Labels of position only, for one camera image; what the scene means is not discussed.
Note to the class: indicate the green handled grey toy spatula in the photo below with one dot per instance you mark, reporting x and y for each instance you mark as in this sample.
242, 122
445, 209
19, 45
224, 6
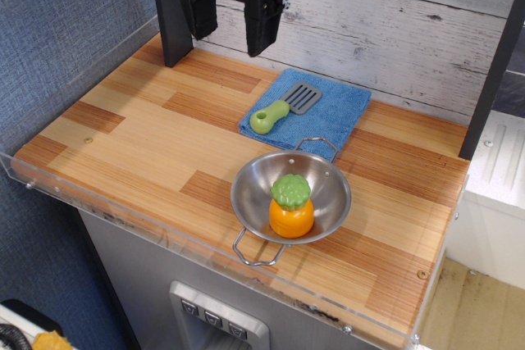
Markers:
298, 99

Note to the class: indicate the blue folded cloth napkin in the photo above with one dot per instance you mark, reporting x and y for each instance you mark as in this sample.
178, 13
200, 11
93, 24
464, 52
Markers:
329, 122

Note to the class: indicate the orange toy carrot green top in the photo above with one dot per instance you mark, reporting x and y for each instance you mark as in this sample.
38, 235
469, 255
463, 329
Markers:
291, 210

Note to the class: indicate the clear acrylic table guard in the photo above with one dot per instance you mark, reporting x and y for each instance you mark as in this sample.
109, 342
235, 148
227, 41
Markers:
154, 151

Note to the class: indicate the grey toy fridge cabinet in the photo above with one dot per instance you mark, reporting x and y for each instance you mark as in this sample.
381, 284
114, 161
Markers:
141, 269

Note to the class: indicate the silver dispenser button panel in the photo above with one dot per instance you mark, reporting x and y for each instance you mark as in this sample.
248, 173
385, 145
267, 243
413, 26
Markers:
207, 323

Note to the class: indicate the white toy sink counter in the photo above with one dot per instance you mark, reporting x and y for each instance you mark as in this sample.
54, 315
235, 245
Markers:
487, 232

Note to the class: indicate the white black box bottom left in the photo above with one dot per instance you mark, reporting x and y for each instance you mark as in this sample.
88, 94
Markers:
21, 324

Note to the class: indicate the yellow toy at bottom left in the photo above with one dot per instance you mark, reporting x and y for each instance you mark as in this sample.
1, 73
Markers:
51, 341

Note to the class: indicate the dark left upright post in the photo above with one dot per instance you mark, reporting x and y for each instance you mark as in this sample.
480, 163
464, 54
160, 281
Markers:
176, 38

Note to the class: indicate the dark upright post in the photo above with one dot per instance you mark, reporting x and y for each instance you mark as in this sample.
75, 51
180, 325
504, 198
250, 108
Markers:
499, 63
176, 38

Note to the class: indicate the small steel two-handled bowl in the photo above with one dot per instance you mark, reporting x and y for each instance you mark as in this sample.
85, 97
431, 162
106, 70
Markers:
251, 197

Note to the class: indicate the dark right upright post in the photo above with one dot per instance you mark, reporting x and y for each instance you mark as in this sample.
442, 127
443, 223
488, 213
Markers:
499, 63

